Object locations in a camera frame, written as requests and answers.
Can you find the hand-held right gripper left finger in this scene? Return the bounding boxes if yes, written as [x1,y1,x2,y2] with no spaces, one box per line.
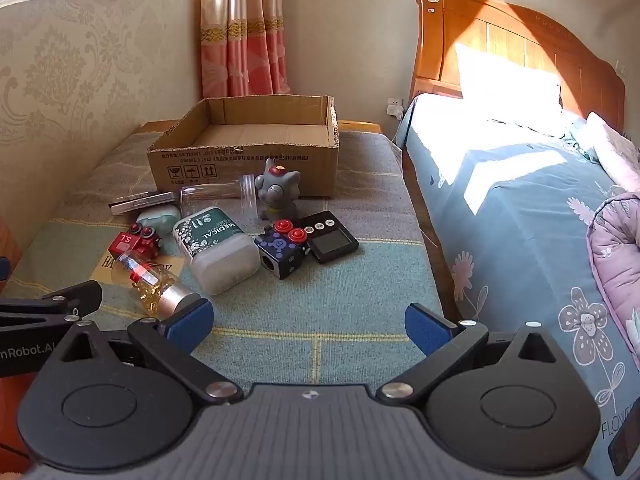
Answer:
[47,297,246,408]

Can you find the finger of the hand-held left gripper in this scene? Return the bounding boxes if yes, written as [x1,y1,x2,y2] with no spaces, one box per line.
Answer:
[0,280,103,328]

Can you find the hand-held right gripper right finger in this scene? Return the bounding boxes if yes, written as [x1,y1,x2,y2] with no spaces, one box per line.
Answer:
[376,302,558,406]

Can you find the clear bottle of gold capsules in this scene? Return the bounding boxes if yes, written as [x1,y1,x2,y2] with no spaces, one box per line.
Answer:
[112,251,203,318]

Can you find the white wipes canister green label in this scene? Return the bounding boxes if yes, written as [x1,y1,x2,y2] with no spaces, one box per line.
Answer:
[172,206,261,296]

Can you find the red toy car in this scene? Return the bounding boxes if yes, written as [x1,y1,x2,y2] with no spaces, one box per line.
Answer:
[108,225,163,266]

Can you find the mint green case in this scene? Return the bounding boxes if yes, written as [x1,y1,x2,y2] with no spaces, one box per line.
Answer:
[136,203,182,231]

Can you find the dark cube toy red buttons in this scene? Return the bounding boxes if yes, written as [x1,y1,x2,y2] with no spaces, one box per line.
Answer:
[254,218,313,281]

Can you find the clear plastic card case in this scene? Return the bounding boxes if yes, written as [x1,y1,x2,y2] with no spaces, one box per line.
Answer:
[109,190,176,216]

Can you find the black digital timer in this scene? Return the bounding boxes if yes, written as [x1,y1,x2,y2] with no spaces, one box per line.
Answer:
[298,210,360,264]

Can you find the clear plastic jar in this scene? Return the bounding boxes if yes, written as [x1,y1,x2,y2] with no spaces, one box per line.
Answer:
[180,174,257,220]

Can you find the grey elephant figurine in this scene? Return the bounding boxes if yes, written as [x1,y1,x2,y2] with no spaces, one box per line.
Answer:
[254,157,302,222]

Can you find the cardboard box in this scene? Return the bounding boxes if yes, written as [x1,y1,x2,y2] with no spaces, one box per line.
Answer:
[146,95,341,201]

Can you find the beige printed card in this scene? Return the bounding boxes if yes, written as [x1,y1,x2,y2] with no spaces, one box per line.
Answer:
[90,252,188,293]

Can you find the wooden bed with blue sheet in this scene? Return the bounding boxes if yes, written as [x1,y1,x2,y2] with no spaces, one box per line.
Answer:
[402,92,640,480]

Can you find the pink quilt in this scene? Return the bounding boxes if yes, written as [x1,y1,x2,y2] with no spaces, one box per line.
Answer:
[586,191,640,361]

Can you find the dark phone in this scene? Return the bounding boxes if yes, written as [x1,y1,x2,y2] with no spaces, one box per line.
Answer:
[607,424,640,476]

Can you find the white pink pillow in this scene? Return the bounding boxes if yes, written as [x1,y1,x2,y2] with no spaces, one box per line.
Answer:
[585,111,640,191]

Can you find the pink patterned curtain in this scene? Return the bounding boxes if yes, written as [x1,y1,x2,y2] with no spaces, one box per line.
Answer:
[200,0,291,101]

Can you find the wooden headboard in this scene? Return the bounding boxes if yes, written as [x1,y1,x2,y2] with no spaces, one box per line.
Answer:
[400,0,627,321]

